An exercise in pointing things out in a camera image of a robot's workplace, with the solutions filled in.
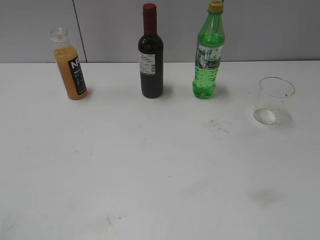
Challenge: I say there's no dark red wine bottle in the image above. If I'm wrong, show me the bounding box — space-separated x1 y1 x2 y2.
138 3 164 99

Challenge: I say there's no NFC orange juice bottle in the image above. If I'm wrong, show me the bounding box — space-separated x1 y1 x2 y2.
50 27 88 101

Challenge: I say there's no green soda bottle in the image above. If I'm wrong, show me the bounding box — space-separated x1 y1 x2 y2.
192 0 225 99

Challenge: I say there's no transparent plastic cup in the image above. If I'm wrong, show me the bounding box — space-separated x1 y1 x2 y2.
252 76 296 126

